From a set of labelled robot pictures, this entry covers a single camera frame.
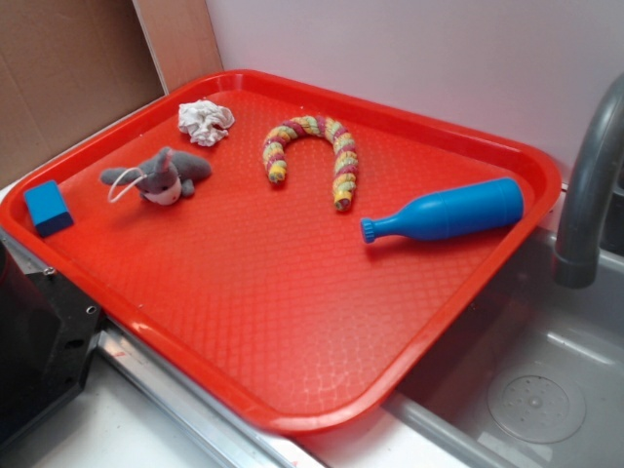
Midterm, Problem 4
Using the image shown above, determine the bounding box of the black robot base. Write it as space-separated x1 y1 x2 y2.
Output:
1 247 103 449

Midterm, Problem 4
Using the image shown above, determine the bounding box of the crumpled white paper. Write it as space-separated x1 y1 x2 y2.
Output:
177 99 235 147

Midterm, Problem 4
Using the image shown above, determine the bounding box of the red plastic tray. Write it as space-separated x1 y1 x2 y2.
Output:
1 70 561 434

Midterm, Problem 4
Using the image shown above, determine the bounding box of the grey plush bunny toy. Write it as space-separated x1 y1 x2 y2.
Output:
99 147 213 206

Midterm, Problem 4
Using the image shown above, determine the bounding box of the blue plastic toy bottle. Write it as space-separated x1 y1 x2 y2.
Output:
361 177 525 244

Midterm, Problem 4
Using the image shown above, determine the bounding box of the grey plastic sink basin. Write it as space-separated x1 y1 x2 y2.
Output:
385 211 623 467

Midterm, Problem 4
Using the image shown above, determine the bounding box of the grey sink faucet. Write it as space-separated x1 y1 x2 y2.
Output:
553 76 623 289

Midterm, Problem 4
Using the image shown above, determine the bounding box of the blue rectangular block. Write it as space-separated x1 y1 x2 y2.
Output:
23 180 74 237

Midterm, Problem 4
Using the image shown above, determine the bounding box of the brown cardboard panel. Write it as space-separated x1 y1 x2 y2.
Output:
1 1 222 186

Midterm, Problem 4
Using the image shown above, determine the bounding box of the multicolour braided rope toy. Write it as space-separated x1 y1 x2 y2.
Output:
262 115 359 213

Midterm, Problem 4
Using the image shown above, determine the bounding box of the silver metal rail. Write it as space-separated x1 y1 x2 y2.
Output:
0 228 329 468

